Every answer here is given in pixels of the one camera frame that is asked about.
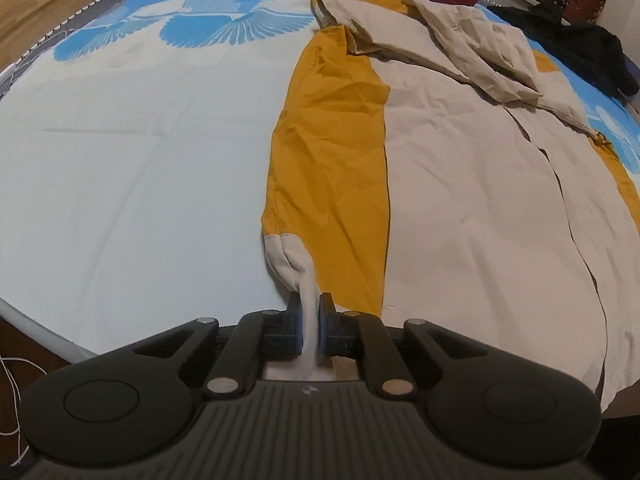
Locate wooden bed frame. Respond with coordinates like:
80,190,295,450
0,0,132,67

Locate dark red cushion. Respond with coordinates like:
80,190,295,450
562,0,609,29

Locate black clothes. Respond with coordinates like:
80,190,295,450
487,0,634,107

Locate beige and yellow hooded jacket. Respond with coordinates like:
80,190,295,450
260,0,640,411

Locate white cable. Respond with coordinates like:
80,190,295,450
0,354,32,472

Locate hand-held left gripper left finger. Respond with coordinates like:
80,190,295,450
135,292,306,398

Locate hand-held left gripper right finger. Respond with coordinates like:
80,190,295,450
318,292,493,398

